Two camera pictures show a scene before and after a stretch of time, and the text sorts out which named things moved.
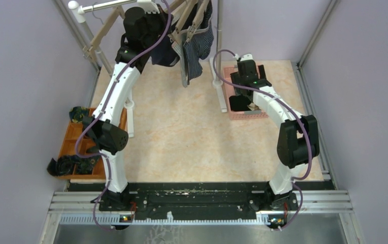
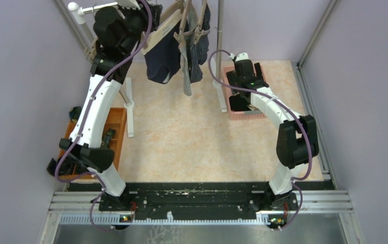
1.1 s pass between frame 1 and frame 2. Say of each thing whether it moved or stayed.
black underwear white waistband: stayed
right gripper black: stayed
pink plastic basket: stayed
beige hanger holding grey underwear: moved
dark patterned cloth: stayed
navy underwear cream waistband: moved
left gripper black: moved
